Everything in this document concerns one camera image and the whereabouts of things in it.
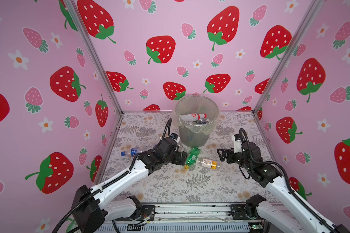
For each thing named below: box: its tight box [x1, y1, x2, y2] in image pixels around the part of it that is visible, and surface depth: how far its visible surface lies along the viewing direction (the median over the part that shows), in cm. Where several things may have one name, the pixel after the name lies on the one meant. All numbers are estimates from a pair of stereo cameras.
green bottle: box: [183, 147, 201, 170], surface depth 90 cm
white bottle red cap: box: [178, 113, 208, 122], surface depth 95 cm
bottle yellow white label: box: [201, 158, 220, 170], surface depth 88 cm
